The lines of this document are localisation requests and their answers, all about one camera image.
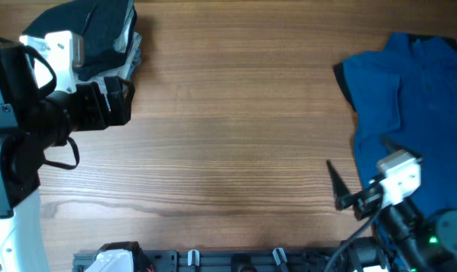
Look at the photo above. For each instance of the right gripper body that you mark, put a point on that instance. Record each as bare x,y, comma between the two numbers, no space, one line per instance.
364,203

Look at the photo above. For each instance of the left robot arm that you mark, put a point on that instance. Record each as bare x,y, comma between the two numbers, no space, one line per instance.
41,105

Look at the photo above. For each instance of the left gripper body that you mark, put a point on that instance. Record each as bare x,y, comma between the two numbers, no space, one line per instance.
88,110

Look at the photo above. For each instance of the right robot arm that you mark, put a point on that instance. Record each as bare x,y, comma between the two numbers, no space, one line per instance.
424,244

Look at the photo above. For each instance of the grey folded shorts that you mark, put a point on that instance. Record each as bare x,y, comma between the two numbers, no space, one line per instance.
124,71

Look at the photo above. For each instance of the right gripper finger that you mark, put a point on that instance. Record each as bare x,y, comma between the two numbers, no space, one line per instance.
342,195
390,145

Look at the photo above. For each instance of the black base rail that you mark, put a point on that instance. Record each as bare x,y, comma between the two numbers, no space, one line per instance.
275,260

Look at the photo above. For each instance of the blue polo shirt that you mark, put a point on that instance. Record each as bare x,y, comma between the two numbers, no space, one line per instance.
408,92

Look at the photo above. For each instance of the black shorts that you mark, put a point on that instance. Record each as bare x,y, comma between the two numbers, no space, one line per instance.
106,27

